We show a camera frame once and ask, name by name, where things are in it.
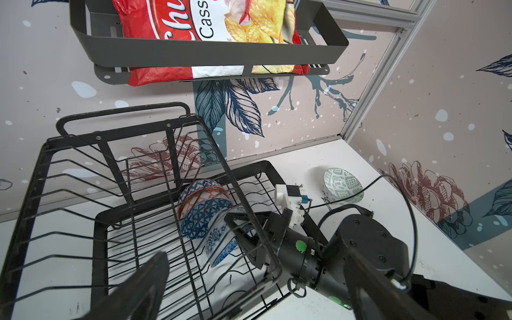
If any blue triangle patterned bowl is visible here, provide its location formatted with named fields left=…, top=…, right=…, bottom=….
left=179, top=198, right=233, bottom=239

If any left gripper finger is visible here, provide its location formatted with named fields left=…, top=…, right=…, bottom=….
left=82, top=251, right=169, bottom=320

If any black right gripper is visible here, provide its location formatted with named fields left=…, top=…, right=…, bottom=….
left=224, top=209, right=332, bottom=296

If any blue floral ceramic bowl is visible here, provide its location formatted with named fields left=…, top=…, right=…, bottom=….
left=205, top=222, right=238, bottom=267

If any orange patterned ceramic bowl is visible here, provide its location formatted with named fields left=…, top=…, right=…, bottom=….
left=177, top=179, right=229, bottom=220

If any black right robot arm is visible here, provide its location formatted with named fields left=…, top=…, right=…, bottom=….
left=225, top=208, right=511, bottom=319

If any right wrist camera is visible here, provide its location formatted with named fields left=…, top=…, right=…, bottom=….
left=274, top=184, right=309, bottom=228

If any black wire dish rack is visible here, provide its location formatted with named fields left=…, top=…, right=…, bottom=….
left=1, top=103, right=289, bottom=319

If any black wall shelf basket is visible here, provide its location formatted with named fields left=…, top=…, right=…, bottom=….
left=69, top=1, right=349, bottom=85

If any green patterned ceramic bowl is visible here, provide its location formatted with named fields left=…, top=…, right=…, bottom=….
left=323, top=168, right=364, bottom=203

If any red cassava chips bag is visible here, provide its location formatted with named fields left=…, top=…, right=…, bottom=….
left=112, top=1, right=310, bottom=87

